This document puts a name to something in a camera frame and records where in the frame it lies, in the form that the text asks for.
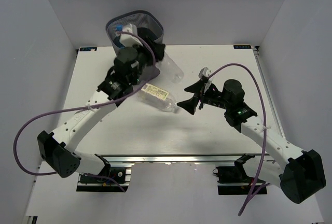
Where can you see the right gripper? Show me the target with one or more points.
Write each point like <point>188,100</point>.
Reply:
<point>199,88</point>

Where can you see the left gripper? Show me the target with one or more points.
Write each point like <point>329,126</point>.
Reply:
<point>158,47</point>

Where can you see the clear bottle white cap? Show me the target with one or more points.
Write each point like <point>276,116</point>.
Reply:
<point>170,69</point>

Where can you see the large clear labelled bottle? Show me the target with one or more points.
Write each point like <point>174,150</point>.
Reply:
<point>158,98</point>

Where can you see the clear bottle blue label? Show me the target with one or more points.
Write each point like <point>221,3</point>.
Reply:
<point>117,42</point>

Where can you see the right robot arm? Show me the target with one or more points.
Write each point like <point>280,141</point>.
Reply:
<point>298,173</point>

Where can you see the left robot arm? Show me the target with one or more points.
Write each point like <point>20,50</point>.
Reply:
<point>59,147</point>

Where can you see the grey mesh waste bin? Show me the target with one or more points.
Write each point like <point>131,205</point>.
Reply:
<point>146,23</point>

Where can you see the right blue table sticker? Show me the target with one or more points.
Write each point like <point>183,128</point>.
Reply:
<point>242,46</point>

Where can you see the blue table sticker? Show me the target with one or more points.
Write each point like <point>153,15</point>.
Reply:
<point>87,49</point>
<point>242,46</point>

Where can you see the left blue table sticker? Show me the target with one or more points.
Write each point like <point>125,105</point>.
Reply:
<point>87,49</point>

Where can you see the aluminium table right rail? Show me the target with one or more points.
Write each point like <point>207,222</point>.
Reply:
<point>268,91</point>

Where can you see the aluminium table rail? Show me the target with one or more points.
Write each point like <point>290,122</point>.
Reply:
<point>171,158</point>
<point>268,91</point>

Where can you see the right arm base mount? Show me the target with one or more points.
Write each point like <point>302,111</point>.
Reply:
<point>232,179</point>

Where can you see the aluminium table front rail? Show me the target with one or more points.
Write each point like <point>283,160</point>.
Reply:
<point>171,158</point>

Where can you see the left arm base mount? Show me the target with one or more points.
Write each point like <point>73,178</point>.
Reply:
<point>117,181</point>

